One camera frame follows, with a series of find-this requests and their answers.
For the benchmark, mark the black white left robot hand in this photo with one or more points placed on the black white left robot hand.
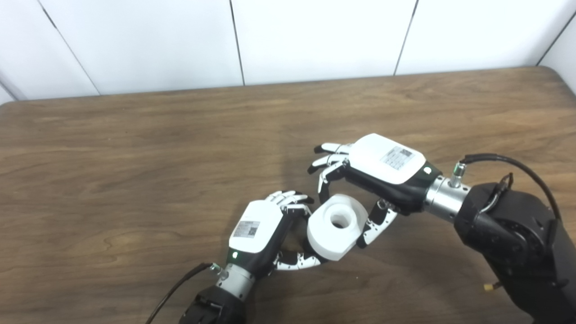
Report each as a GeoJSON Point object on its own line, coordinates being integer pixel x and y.
{"type": "Point", "coordinates": [254, 229]}

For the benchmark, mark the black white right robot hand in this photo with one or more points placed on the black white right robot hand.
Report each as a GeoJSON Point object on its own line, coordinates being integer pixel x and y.
{"type": "Point", "coordinates": [387, 162]}

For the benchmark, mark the round white plastic piece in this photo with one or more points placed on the round white plastic piece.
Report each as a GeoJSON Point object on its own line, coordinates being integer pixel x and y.
{"type": "Point", "coordinates": [328, 238]}

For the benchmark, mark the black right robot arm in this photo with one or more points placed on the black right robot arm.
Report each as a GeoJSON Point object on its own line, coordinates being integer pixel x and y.
{"type": "Point", "coordinates": [508, 238]}

